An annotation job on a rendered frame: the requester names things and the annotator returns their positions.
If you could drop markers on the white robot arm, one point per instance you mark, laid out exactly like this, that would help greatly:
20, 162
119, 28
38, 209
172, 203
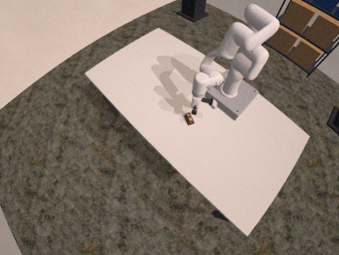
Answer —
248, 66

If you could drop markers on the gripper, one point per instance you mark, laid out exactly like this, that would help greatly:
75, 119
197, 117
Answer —
195, 103

